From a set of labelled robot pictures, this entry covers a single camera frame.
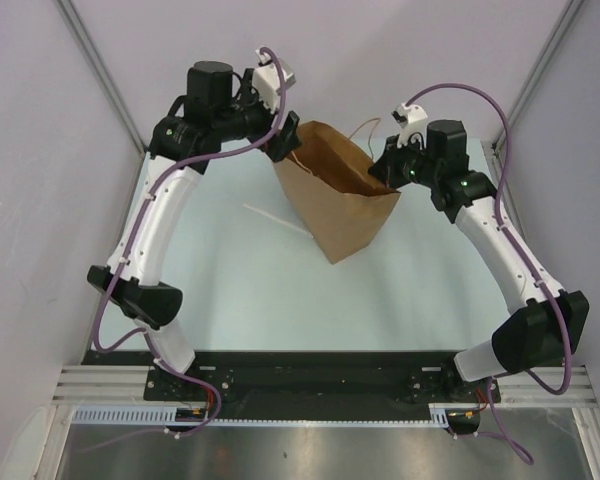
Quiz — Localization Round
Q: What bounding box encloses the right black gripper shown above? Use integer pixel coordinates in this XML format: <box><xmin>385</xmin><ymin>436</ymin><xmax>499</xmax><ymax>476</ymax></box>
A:
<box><xmin>370</xmin><ymin>132</ymin><xmax>441</xmax><ymax>190</ymax></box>

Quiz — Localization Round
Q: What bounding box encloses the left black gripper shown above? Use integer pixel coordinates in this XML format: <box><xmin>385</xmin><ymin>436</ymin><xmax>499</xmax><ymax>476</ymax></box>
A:
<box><xmin>211</xmin><ymin>69</ymin><xmax>299</xmax><ymax>161</ymax></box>

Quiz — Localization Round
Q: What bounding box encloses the brown paper bag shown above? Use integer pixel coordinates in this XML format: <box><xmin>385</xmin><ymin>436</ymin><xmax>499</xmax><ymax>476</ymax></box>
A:
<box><xmin>274</xmin><ymin>121</ymin><xmax>400</xmax><ymax>264</ymax></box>

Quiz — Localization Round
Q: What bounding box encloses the white straw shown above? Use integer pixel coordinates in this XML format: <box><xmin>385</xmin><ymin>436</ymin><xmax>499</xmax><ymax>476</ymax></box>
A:
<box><xmin>242</xmin><ymin>203</ymin><xmax>314</xmax><ymax>239</ymax></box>

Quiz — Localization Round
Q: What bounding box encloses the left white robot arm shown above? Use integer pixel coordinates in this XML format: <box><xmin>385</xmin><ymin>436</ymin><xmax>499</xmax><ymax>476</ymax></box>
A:
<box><xmin>87</xmin><ymin>47</ymin><xmax>301</xmax><ymax>400</ymax></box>

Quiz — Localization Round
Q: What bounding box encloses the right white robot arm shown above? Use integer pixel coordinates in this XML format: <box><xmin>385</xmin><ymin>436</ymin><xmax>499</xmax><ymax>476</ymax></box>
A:
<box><xmin>369</xmin><ymin>110</ymin><xmax>589</xmax><ymax>401</ymax></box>

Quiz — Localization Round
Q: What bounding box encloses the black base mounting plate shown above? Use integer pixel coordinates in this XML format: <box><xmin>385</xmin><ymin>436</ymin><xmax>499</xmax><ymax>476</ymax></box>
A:
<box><xmin>82</xmin><ymin>351</ymin><xmax>503</xmax><ymax>437</ymax></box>

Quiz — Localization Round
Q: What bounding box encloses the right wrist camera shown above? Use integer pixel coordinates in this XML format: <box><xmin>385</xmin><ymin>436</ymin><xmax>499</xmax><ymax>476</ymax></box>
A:
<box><xmin>392</xmin><ymin>102</ymin><xmax>429</xmax><ymax>148</ymax></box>

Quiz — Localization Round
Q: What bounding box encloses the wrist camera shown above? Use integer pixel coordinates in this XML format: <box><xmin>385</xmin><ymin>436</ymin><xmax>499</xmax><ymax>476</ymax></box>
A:
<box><xmin>392</xmin><ymin>102</ymin><xmax>429</xmax><ymax>148</ymax></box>
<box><xmin>251</xmin><ymin>48</ymin><xmax>296</xmax><ymax>114</ymax></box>

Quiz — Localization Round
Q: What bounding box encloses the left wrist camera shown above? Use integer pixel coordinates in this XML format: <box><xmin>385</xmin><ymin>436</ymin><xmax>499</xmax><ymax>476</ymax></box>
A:
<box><xmin>251</xmin><ymin>48</ymin><xmax>296</xmax><ymax>114</ymax></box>

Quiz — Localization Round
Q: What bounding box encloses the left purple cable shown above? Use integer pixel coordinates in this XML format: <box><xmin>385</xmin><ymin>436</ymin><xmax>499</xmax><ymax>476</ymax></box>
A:
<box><xmin>77</xmin><ymin>46</ymin><xmax>289</xmax><ymax>454</ymax></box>

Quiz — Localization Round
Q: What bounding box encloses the purple cable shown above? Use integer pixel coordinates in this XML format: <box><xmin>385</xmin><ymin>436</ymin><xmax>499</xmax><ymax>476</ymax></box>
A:
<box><xmin>77</xmin><ymin>46</ymin><xmax>289</xmax><ymax>454</ymax></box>
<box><xmin>404</xmin><ymin>82</ymin><xmax>576</xmax><ymax>466</ymax></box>

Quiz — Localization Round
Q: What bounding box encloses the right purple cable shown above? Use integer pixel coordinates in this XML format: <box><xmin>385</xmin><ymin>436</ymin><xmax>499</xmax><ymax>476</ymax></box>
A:
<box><xmin>404</xmin><ymin>82</ymin><xmax>576</xmax><ymax>466</ymax></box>

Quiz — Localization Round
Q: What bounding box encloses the white slotted cable duct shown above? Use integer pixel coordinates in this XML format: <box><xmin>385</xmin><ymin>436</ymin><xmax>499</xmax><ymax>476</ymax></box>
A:
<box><xmin>72</xmin><ymin>405</ymin><xmax>449</xmax><ymax>428</ymax></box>

